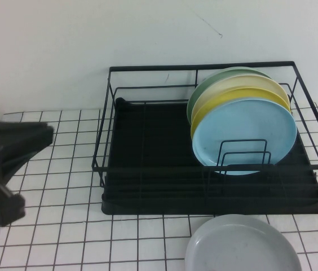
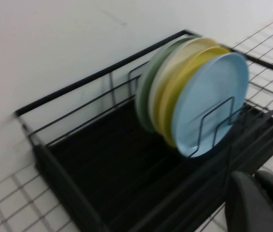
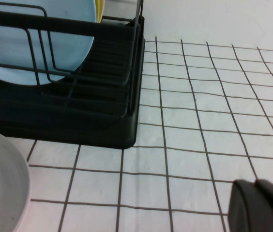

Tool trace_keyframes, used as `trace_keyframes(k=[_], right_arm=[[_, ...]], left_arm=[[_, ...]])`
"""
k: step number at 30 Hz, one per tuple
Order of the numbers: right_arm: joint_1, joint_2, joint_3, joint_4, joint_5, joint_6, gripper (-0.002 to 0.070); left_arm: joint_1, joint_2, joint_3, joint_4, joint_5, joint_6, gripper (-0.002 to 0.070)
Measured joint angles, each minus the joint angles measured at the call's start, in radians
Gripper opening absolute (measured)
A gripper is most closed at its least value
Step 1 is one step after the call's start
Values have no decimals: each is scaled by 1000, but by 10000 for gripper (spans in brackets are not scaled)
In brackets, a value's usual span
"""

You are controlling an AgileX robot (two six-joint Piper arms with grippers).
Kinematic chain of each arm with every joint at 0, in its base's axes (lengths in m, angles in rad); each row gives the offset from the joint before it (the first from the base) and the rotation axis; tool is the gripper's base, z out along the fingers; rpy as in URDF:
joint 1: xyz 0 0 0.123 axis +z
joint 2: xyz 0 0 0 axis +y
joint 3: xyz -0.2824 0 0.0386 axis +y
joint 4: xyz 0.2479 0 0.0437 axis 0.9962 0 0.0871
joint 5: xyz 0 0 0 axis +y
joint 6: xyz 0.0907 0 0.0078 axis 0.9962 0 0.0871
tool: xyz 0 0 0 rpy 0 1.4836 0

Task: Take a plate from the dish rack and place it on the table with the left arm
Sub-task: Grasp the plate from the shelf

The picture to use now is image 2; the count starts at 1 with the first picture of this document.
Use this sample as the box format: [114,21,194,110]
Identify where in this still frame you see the yellow plate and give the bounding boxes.
[156,46,231,148]

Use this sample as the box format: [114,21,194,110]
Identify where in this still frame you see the cream plate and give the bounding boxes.
[148,36,222,136]

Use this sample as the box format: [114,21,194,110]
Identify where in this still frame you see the green plate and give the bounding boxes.
[134,35,200,133]

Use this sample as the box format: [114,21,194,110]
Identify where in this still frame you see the white black-grid tablecloth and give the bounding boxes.
[0,7,273,232]

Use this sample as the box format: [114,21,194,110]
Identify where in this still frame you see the black wire dish rack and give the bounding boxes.
[33,96,273,232]
[14,29,273,232]

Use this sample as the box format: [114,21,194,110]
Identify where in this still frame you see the light blue plate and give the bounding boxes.
[171,52,250,158]

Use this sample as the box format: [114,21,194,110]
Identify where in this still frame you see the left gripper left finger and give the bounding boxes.
[223,171,260,232]

